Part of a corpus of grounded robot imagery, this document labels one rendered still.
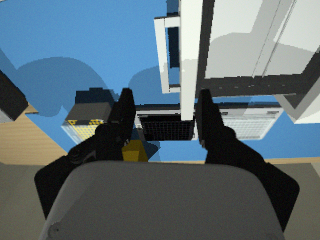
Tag yellow open-top bin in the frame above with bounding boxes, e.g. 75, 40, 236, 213
122, 140, 148, 162

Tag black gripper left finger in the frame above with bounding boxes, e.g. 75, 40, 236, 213
34, 88, 136, 220

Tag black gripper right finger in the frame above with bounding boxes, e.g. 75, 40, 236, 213
195, 89, 300, 233

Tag white multi-well plate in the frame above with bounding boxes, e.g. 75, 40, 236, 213
221, 114, 276, 140

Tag blue bench mat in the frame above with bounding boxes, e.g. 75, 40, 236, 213
0, 0, 320, 161

